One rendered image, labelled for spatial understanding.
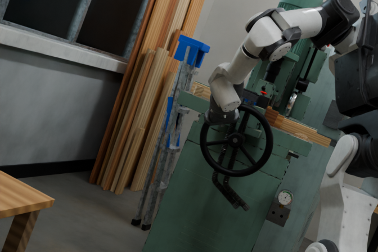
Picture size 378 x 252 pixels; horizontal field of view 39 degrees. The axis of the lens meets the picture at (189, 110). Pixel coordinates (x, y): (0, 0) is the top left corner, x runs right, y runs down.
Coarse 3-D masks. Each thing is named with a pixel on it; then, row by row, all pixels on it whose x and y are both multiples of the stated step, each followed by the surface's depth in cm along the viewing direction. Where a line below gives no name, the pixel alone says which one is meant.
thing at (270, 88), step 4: (260, 80) 238; (260, 84) 238; (264, 84) 238; (268, 84) 237; (272, 84) 237; (256, 88) 238; (260, 88) 238; (268, 88) 237; (272, 88) 237; (256, 92) 238; (260, 92) 238; (268, 92) 237; (272, 92) 243; (268, 96) 237
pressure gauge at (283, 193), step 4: (280, 192) 218; (284, 192) 218; (288, 192) 218; (280, 196) 219; (284, 196) 218; (288, 196) 218; (292, 196) 217; (280, 200) 219; (284, 200) 218; (288, 200) 218; (280, 204) 221; (284, 204) 218; (288, 204) 218
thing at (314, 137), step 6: (282, 126) 240; (288, 126) 239; (294, 126) 239; (294, 132) 239; (300, 132) 238; (306, 132) 238; (312, 132) 237; (312, 138) 237; (318, 138) 236; (324, 138) 236; (324, 144) 236
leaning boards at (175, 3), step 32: (160, 0) 369; (192, 0) 422; (160, 32) 394; (192, 32) 441; (128, 64) 367; (160, 64) 373; (128, 96) 373; (160, 96) 409; (128, 128) 370; (96, 160) 371; (128, 160) 368
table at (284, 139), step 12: (180, 96) 234; (192, 96) 233; (192, 108) 233; (204, 108) 232; (252, 132) 218; (264, 132) 226; (276, 132) 225; (288, 132) 234; (276, 144) 225; (288, 144) 224; (300, 144) 223; (312, 144) 222
